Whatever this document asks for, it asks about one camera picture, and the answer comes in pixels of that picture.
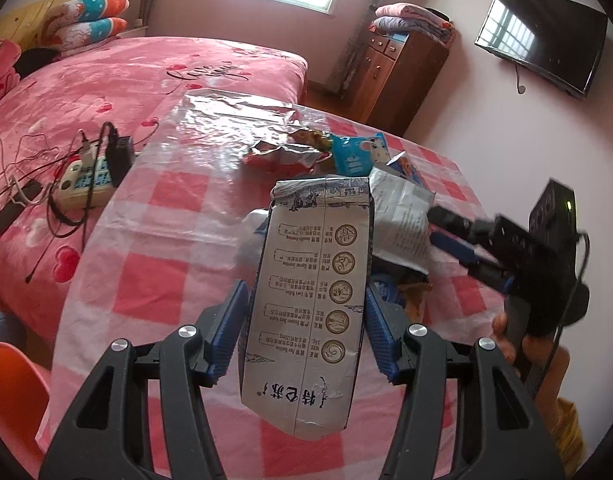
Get white milk carton package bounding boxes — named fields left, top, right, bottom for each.
left=239, top=176, right=374, bottom=440

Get yellow brown snack wrapper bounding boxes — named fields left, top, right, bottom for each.
left=289, top=128, right=333, bottom=153

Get person's right hand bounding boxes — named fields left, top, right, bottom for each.
left=492, top=312, right=570, bottom=419

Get orange plastic chair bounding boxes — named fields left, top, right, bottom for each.
left=0, top=341, right=50, bottom=479

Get blue white small box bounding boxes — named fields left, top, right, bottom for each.
left=387, top=152, right=427, bottom=188

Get pink checkered tablecloth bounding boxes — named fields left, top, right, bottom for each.
left=35, top=88, right=509, bottom=480

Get blue cartoon snack bag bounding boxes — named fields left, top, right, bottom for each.
left=331, top=132, right=391, bottom=177

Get brown wooden dresser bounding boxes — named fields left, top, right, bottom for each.
left=343, top=32, right=450, bottom=136

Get beige power strip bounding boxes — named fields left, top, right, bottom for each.
left=54, top=155, right=116, bottom=211

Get black power bank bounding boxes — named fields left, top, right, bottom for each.
left=0, top=179, right=43, bottom=235

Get folded blankets on dresser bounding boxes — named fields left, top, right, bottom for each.
left=369, top=2, right=455, bottom=47

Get black power adapter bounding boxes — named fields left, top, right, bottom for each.
left=102, top=122, right=135, bottom=188

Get red silver snack wrapper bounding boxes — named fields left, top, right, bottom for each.
left=242, top=141, right=327, bottom=178

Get white phone charger plug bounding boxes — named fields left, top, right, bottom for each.
left=78, top=129, right=94, bottom=167

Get pink bed with bedspread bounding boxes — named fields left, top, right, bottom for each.
left=0, top=37, right=308, bottom=344

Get grey window curtain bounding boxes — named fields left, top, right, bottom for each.
left=325, top=0, right=380, bottom=93

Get pink folded pillows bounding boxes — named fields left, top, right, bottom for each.
left=0, top=40, right=21, bottom=100

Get rolled colourful quilts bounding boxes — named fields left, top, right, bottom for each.
left=38, top=0, right=130, bottom=52

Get yellow wooden headboard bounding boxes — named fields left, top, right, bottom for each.
left=0, top=0, right=68, bottom=51

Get wall mounted black television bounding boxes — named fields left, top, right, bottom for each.
left=475, top=0, right=608, bottom=99

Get black cables on bed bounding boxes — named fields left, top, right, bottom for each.
left=0, top=121, right=112, bottom=283

